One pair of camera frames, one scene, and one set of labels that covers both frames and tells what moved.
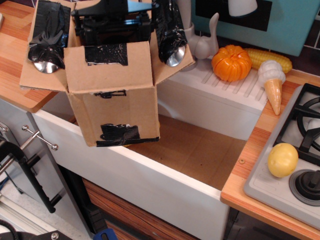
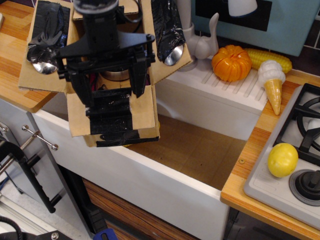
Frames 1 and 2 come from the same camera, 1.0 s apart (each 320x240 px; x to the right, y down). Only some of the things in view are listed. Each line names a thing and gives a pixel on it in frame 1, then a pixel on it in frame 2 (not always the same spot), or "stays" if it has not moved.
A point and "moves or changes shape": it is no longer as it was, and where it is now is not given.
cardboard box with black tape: [112, 86] moves or changes shape
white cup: [237, 8] stays
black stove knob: [305, 185] stays
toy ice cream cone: [271, 75] stays
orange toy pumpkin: [231, 63] stays
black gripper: [114, 22] → [103, 48]
